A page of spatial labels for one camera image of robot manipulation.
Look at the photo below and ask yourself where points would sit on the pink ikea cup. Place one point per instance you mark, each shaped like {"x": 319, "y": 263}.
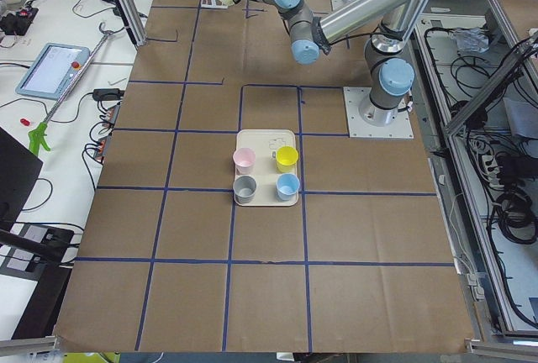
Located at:
{"x": 244, "y": 159}

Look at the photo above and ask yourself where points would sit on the yellow ikea cup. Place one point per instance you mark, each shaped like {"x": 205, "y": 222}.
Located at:
{"x": 287, "y": 158}

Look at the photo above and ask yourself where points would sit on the grey ikea cup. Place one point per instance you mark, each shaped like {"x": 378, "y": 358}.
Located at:
{"x": 244, "y": 188}

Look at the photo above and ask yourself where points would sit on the sky blue ikea cup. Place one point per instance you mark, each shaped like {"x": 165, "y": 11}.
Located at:
{"x": 288, "y": 186}

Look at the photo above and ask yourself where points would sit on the black power adapter brick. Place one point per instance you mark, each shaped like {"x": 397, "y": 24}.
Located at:
{"x": 107, "y": 94}

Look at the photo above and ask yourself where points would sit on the cream plastic tray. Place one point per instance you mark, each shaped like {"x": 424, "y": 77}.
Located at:
{"x": 265, "y": 143}

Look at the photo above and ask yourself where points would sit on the blue teach pendant tablet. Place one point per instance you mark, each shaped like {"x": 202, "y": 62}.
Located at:
{"x": 52, "y": 71}

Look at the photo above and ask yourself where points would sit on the silver reach grabber tool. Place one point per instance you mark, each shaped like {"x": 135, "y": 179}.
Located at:
{"x": 37, "y": 135}

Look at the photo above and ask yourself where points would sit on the black computer monitor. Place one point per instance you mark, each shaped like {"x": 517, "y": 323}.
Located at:
{"x": 19, "y": 172}

